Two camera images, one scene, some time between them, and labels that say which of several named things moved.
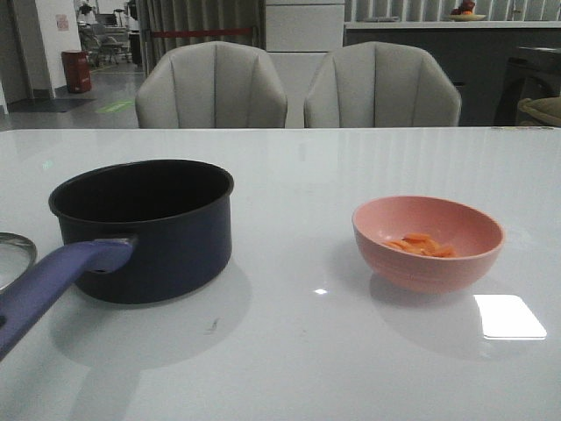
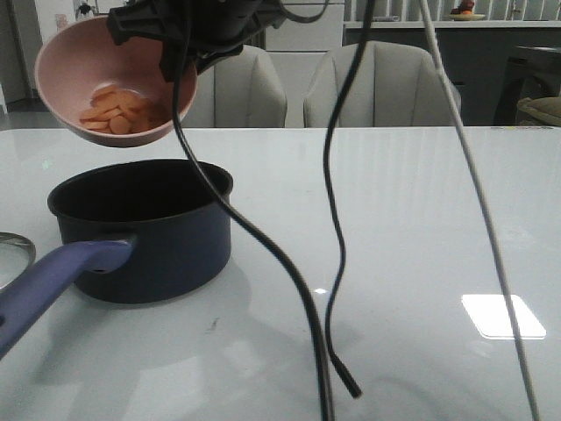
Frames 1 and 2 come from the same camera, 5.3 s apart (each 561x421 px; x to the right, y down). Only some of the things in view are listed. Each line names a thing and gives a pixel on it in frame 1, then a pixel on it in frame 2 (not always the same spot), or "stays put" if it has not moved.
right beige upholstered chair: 381,84 stays put
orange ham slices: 422,244 to 120,110
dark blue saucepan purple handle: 135,232 stays put
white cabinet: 300,34 stays put
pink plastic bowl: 425,244 to 105,93
